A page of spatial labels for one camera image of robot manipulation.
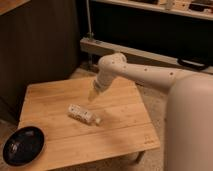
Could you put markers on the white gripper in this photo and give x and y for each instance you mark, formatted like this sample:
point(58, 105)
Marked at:
point(97, 90)

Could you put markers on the clear plastic bottle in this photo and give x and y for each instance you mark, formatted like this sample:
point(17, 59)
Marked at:
point(83, 115)

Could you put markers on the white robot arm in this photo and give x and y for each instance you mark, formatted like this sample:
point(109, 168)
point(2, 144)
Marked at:
point(189, 108)

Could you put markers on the black ceramic bowl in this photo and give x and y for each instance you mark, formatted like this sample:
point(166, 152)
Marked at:
point(23, 146)

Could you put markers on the wooden table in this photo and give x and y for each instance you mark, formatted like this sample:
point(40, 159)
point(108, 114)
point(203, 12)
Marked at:
point(125, 124)

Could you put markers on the grey metal beam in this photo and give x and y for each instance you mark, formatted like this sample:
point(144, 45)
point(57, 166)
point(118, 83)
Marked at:
point(101, 48)

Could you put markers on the grey vertical pole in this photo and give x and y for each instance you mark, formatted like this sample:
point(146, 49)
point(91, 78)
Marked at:
point(90, 32)

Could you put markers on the wooden shelf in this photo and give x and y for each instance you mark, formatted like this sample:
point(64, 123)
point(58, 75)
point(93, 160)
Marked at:
point(187, 8)

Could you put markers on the black handle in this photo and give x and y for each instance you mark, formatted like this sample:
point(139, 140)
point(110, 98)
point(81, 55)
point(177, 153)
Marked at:
point(197, 67)

